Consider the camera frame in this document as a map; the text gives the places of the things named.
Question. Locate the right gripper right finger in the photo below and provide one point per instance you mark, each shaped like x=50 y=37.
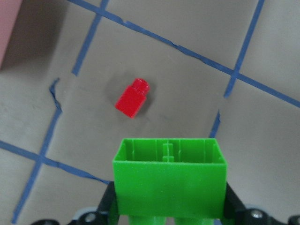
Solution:
x=233 y=206

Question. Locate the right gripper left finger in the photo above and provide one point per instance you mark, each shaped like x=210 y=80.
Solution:
x=108 y=202

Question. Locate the green toy block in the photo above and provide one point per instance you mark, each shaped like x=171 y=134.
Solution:
x=160 y=178

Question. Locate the pink plastic box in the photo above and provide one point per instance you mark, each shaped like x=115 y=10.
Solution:
x=9 y=10

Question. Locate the red toy block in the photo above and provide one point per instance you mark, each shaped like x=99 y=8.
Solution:
x=133 y=97

